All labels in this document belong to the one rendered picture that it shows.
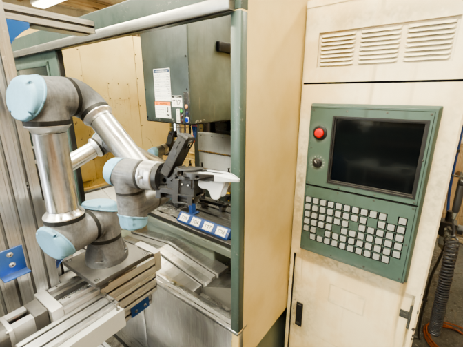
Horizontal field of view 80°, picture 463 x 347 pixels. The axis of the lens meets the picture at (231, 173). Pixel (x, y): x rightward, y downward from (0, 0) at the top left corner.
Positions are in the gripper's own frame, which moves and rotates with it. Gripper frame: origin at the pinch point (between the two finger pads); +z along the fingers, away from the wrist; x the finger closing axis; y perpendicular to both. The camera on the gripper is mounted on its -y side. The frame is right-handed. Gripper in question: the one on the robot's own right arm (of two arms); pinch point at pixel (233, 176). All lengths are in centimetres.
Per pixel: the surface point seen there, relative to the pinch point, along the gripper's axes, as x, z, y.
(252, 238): -44, -7, 32
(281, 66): -52, -2, -35
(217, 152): -169, -78, 10
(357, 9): -61, 23, -56
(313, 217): -71, 14, 27
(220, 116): -122, -57, -20
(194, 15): -26, -26, -46
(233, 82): -28.1, -12.0, -25.3
